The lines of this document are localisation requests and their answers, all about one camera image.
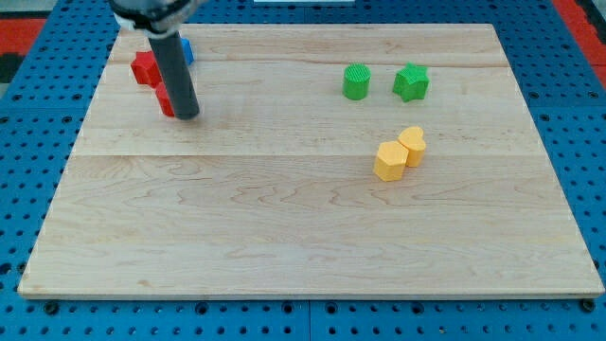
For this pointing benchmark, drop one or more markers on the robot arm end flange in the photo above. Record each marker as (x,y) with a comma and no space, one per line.
(154,18)

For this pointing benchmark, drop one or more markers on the green star block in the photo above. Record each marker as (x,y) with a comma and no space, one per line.
(411,82)

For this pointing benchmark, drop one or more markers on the red star block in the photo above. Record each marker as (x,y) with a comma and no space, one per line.
(145,69)

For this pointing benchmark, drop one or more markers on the wooden board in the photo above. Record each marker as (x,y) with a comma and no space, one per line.
(270,192)

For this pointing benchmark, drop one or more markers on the yellow hexagon block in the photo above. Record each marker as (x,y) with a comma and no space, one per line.
(390,161)

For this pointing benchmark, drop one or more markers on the green cylinder block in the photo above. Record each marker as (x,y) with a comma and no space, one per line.
(356,81)

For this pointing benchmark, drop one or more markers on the yellow heart block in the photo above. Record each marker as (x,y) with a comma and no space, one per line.
(412,139)

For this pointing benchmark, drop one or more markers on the red block behind rod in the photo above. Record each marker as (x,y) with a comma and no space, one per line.
(163,99)

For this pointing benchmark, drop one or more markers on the blue block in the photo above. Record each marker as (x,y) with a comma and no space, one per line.
(188,52)

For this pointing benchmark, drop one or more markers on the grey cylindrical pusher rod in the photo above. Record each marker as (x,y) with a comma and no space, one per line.
(170,57)

